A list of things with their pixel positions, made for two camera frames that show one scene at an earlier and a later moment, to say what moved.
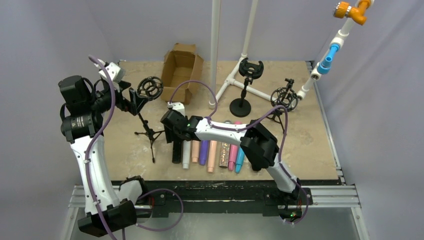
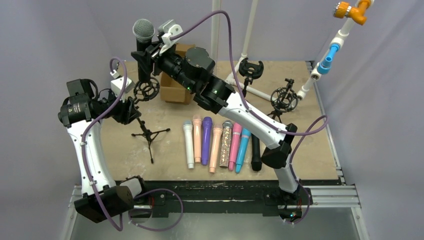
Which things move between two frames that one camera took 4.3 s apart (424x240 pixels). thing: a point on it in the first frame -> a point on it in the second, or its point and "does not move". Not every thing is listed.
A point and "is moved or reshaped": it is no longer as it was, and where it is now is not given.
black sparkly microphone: x=176 y=152 -> x=144 y=31
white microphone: x=186 y=154 is moved or reshaped
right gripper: x=175 y=133 -> x=149 y=55
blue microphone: x=240 y=158 does not move
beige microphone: x=212 y=155 does not move
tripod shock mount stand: x=150 y=88 does not move
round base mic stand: x=240 y=107 does not move
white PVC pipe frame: x=216 y=97 does not move
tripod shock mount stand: x=285 y=96 does not move
